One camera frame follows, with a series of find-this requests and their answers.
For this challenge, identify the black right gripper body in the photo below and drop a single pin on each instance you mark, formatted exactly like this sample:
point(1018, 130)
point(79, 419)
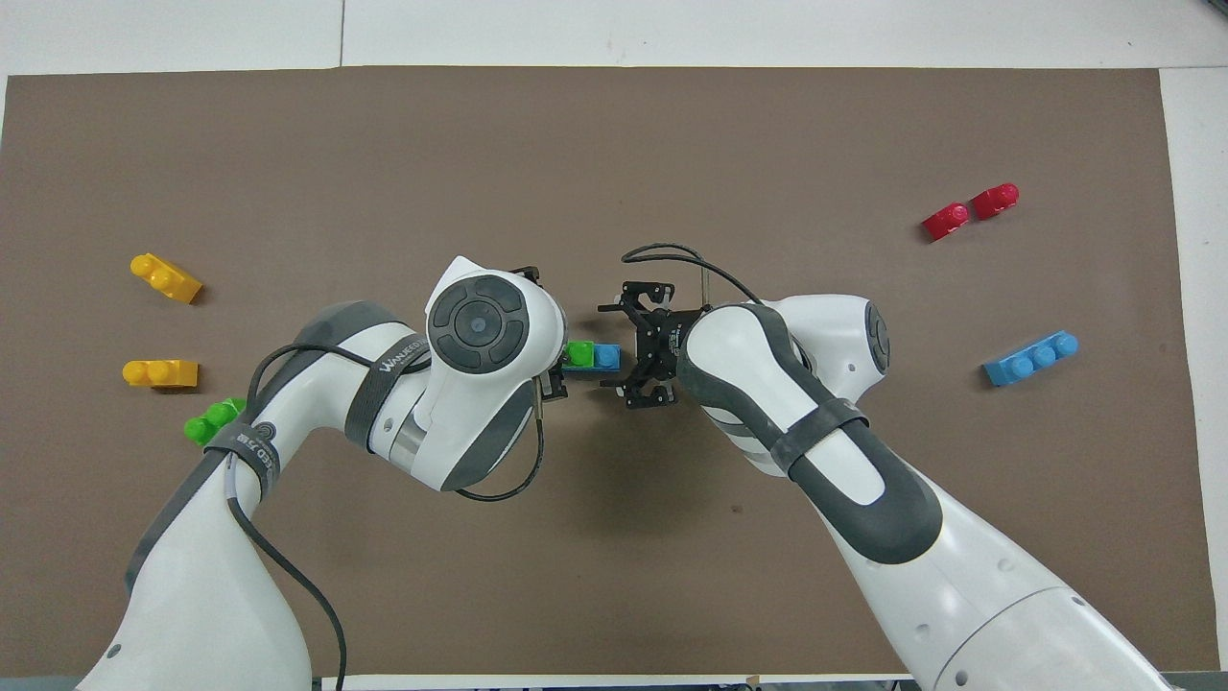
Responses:
point(667, 344)

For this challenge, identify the yellow two-stud block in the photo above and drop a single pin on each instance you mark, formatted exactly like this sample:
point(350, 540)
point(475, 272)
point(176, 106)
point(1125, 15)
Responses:
point(161, 373)
point(168, 280)

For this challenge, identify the brown table mat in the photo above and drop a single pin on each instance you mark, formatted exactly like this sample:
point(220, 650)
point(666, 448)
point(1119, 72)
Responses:
point(614, 144)

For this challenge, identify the red one-stud block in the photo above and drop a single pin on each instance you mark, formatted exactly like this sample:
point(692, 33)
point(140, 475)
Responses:
point(994, 202)
point(946, 223)

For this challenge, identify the green two-stud block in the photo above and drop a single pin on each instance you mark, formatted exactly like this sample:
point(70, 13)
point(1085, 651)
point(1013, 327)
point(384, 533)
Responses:
point(200, 429)
point(578, 354)

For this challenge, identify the blue three-stud block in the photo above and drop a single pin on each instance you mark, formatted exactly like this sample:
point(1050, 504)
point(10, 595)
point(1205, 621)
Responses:
point(606, 357)
point(1028, 363)

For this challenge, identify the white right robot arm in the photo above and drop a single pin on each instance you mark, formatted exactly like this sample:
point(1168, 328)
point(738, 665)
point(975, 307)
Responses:
point(844, 461)

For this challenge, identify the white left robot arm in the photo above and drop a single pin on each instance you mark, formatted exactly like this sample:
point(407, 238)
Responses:
point(480, 326)

